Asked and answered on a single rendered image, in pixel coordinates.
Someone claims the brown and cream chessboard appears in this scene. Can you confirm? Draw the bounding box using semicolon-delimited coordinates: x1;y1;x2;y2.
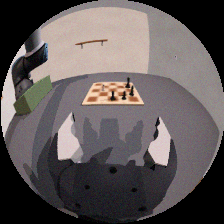
82;82;144;106

